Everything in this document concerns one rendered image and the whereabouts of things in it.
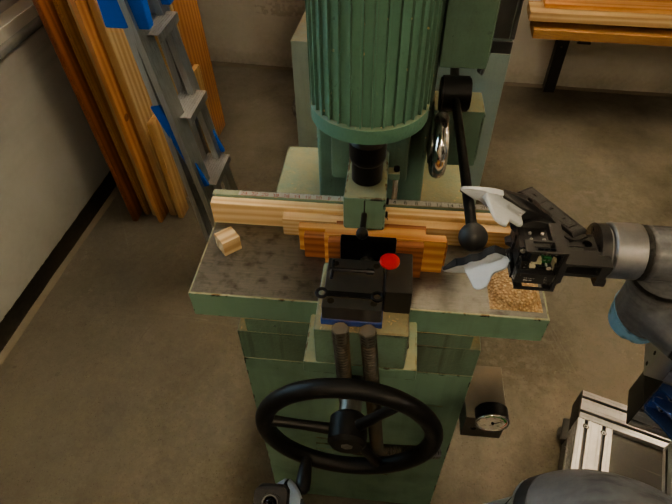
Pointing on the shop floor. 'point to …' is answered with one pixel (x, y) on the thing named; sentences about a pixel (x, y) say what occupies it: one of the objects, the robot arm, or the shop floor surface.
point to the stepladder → (202, 161)
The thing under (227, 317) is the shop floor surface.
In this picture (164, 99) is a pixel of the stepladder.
